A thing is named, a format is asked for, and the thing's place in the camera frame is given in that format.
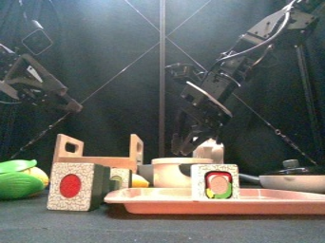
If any sushi block with colourful centre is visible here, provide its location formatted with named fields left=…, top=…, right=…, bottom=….
left=189, top=163, right=241, bottom=201

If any small green-centre sushi block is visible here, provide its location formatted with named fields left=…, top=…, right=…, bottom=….
left=110, top=167, right=134, bottom=191

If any large red-centre sushi block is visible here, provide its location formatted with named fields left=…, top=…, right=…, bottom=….
left=46, top=161, right=113, bottom=213

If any white toy bottle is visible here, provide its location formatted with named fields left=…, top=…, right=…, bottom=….
left=192, top=138, right=226, bottom=165

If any cream toy pot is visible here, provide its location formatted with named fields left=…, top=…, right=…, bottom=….
left=150, top=157, right=216, bottom=189

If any grey toy cup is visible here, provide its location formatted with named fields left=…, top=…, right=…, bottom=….
left=137, top=163, right=156, bottom=185

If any yellow toy fruit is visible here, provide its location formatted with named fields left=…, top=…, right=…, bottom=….
left=130, top=173, right=152, bottom=189

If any wooden toy rack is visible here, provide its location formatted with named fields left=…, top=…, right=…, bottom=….
left=53, top=133, right=145, bottom=174

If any black stand leg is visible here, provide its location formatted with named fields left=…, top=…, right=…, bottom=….
left=295, top=43, right=321, bottom=166

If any pink plastic tray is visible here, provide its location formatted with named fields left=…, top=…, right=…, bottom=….
left=103, top=186, right=325, bottom=215

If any black pan lid with knob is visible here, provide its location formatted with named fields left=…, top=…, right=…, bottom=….
left=263, top=159, right=325, bottom=177

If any grey toy frying pan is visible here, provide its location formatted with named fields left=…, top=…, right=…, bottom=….
left=238, top=173, right=325, bottom=195

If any green and yellow toy corn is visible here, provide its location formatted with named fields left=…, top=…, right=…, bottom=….
left=0, top=159, right=51, bottom=200

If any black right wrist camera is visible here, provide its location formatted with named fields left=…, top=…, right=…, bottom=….
left=164, top=62, right=206, bottom=84

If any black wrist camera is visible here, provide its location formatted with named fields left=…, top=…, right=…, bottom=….
left=20, top=20, right=55, bottom=57
left=164, top=62, right=206, bottom=84

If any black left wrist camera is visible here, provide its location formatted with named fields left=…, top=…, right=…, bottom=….
left=20, top=20, right=55, bottom=57

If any vertical metal frame pole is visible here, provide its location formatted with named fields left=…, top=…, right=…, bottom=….
left=158, top=0, right=168, bottom=159

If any thin diagonal brace wire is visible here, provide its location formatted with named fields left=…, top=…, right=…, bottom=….
left=123, top=0, right=320, bottom=166
left=8, top=0, right=213, bottom=159

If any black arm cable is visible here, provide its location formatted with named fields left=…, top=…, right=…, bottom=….
left=216, top=6, right=296, bottom=65

